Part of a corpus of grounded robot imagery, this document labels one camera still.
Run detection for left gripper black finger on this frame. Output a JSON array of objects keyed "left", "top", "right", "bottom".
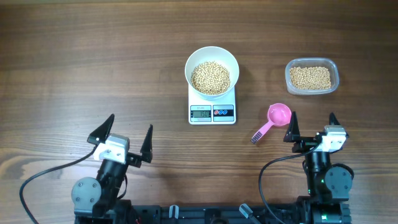
[
  {"left": 140, "top": 124, "right": 153, "bottom": 163},
  {"left": 87, "top": 114, "right": 114, "bottom": 145}
]

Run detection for white bowl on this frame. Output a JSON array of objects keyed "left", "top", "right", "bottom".
[{"left": 185, "top": 46, "right": 240, "bottom": 100}]

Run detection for clear plastic container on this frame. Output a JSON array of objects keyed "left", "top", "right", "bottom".
[{"left": 285, "top": 58, "right": 340, "bottom": 95}]

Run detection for soybeans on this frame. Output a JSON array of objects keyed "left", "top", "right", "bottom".
[{"left": 191, "top": 62, "right": 231, "bottom": 95}]

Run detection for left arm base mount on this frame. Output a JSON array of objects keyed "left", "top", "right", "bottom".
[{"left": 74, "top": 200, "right": 141, "bottom": 224}]

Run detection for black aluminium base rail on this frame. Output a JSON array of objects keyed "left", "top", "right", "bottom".
[{"left": 126, "top": 203, "right": 308, "bottom": 224}]

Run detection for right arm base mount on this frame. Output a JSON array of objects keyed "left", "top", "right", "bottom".
[{"left": 296, "top": 196, "right": 352, "bottom": 224}]

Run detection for white digital kitchen scale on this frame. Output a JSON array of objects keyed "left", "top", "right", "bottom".
[{"left": 188, "top": 86, "right": 237, "bottom": 125}]

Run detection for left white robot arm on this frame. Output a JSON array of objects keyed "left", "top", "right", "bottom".
[{"left": 71, "top": 114, "right": 153, "bottom": 223}]

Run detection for pink plastic scoop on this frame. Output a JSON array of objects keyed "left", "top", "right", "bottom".
[{"left": 251, "top": 103, "right": 292, "bottom": 144}]

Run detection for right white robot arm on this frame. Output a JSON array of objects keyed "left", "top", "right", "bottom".
[{"left": 284, "top": 113, "right": 354, "bottom": 224}]

